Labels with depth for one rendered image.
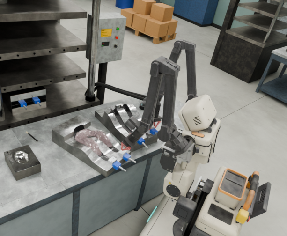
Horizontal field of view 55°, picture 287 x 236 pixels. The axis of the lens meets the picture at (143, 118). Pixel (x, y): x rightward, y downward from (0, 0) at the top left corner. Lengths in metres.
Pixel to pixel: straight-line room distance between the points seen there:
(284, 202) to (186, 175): 1.80
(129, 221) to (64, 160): 0.98
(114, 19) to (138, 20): 4.35
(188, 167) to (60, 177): 0.80
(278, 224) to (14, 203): 2.41
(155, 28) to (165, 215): 4.88
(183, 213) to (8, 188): 1.07
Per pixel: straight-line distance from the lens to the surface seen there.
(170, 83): 1.38
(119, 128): 2.08
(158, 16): 6.75
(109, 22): 2.48
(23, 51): 2.17
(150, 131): 2.02
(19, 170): 1.79
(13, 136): 2.13
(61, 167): 1.88
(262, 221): 3.10
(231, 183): 1.89
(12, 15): 2.10
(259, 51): 5.59
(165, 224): 2.32
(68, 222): 2.13
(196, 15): 8.85
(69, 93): 2.63
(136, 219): 2.64
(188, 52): 1.80
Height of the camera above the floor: 2.14
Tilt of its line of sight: 34 degrees down
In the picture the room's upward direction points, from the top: 11 degrees clockwise
